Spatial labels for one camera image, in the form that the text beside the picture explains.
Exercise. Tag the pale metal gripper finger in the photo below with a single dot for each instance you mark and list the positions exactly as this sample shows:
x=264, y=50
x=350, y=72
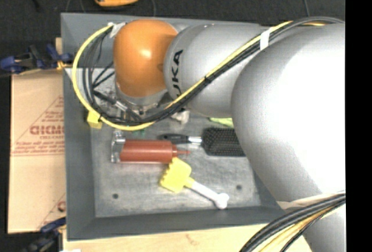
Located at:
x=115, y=155
x=120, y=137

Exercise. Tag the red-brown squeeze bottle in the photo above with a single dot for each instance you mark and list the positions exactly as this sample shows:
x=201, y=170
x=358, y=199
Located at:
x=148, y=151

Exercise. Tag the grey metal bin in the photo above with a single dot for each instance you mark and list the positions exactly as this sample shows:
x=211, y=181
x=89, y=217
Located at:
x=139, y=187

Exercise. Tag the brown cardboard board red print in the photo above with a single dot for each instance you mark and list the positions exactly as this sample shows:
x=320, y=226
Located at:
x=35, y=175

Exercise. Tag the yellow-green cloth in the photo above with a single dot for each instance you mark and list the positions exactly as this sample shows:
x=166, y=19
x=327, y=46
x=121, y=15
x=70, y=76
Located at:
x=222, y=121

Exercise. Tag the black brush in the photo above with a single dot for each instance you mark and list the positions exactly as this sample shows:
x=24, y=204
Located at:
x=223, y=142

